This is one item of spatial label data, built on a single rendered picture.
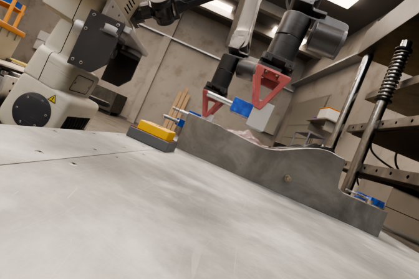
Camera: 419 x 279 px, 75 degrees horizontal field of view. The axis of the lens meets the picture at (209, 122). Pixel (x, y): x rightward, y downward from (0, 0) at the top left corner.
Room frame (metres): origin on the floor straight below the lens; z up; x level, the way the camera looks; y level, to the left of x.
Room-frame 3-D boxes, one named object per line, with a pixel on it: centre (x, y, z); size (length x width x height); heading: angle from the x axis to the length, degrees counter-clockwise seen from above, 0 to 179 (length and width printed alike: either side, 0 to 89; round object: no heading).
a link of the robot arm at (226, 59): (0.84, 0.01, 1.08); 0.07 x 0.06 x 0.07; 68
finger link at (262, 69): (0.53, -0.07, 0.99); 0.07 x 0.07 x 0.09; 84
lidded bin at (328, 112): (6.21, -2.47, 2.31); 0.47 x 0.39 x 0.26; 2
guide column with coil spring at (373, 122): (1.47, -0.82, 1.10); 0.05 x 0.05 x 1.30
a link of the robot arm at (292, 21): (0.54, -0.08, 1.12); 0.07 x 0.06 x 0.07; 80
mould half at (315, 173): (0.76, -0.21, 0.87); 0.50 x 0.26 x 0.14; 84
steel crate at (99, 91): (10.15, 3.80, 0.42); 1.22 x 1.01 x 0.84; 2
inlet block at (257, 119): (0.54, -0.04, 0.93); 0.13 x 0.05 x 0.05; 84
